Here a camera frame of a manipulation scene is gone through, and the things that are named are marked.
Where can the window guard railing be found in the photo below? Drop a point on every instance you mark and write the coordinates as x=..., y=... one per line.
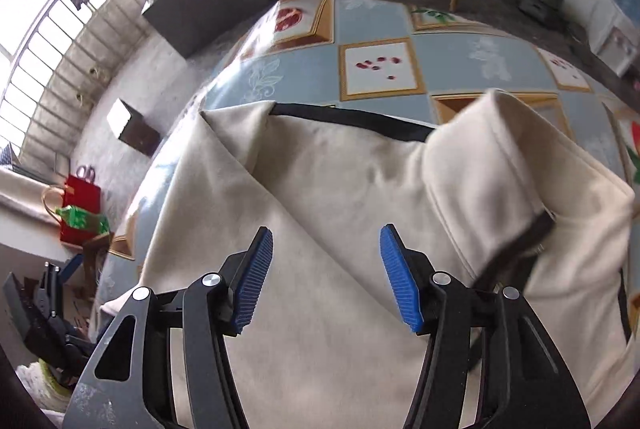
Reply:
x=75, y=74

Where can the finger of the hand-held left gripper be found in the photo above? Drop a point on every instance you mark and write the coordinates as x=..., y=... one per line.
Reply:
x=70, y=269

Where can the cream jacket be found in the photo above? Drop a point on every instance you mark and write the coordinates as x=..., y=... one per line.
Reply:
x=325, y=189

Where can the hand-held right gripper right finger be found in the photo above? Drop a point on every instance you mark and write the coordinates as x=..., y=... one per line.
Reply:
x=400, y=279

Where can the dark grey cabinet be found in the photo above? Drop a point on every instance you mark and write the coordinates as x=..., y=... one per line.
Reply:
x=210, y=4

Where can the white water dispenser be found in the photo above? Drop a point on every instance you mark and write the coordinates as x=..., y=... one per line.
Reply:
x=615, y=44

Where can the red box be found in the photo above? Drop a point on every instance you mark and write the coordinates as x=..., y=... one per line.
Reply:
x=80, y=194

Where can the green plastic bottle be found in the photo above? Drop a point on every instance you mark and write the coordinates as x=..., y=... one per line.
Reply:
x=80, y=216

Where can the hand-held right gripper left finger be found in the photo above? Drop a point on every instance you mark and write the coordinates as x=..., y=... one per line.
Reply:
x=255, y=279

